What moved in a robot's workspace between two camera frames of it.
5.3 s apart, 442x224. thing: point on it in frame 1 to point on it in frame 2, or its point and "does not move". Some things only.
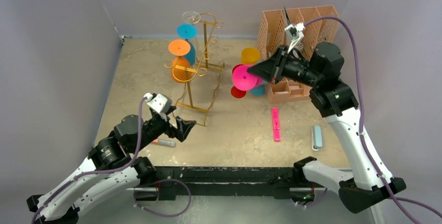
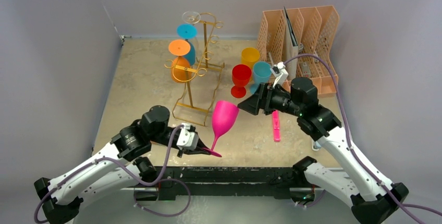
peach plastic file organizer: x=321 y=24 does not move
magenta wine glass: x=244 y=81 to x=224 y=116
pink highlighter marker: x=276 y=124 does not move
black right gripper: x=279 y=66 to x=267 y=98
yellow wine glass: x=249 y=56 does not move
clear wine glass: x=191 y=17 does not move
